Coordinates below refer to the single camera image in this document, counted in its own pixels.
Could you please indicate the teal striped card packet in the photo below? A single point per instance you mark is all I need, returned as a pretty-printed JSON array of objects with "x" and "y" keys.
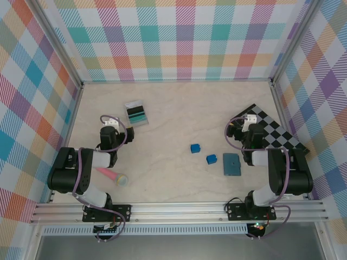
[{"x": 137, "y": 117}]

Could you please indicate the blue-grey card holder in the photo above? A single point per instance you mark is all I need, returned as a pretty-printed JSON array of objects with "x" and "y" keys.
[{"x": 231, "y": 165}]

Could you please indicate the black credit card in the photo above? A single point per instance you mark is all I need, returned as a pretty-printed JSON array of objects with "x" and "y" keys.
[{"x": 135, "y": 110}]

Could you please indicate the silver credit card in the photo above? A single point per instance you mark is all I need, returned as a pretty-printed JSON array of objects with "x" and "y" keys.
[{"x": 134, "y": 103}]

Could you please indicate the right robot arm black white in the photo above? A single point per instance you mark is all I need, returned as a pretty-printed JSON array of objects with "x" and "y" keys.
[{"x": 292, "y": 176}]

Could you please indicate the black grey chessboard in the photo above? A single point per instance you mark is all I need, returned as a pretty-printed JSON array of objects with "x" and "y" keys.
[{"x": 282, "y": 130}]

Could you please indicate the pink toy microphone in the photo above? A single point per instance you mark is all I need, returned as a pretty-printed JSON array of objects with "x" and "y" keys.
[{"x": 122, "y": 180}]

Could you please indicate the blue toy block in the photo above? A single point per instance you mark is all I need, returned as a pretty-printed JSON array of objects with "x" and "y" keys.
[
  {"x": 195, "y": 148},
  {"x": 211, "y": 159}
]

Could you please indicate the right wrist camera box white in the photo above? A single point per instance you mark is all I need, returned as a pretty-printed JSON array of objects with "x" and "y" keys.
[{"x": 249, "y": 122}]

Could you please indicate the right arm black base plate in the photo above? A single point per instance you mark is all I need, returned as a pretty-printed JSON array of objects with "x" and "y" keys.
[{"x": 234, "y": 212}]

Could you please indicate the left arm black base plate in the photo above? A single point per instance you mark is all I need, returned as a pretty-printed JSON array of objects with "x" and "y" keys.
[{"x": 123, "y": 212}]

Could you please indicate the aluminium mounting rail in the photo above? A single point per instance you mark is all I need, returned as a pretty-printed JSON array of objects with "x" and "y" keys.
[{"x": 176, "y": 212}]

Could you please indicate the aluminium frame post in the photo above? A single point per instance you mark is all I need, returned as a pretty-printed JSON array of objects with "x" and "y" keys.
[
  {"x": 295, "y": 40},
  {"x": 57, "y": 46}
]

